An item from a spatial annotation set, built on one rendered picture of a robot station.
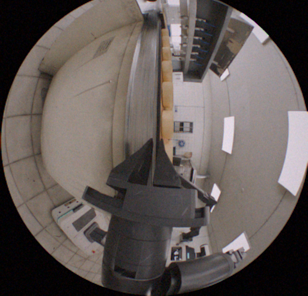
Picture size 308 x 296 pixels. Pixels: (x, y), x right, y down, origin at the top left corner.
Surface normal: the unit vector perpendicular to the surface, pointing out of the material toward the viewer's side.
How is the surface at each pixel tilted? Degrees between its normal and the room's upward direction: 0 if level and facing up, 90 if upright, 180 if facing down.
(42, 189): 0
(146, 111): 90
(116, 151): 90
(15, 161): 0
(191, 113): 90
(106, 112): 90
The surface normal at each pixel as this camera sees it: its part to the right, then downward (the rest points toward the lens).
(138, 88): -0.17, 0.04
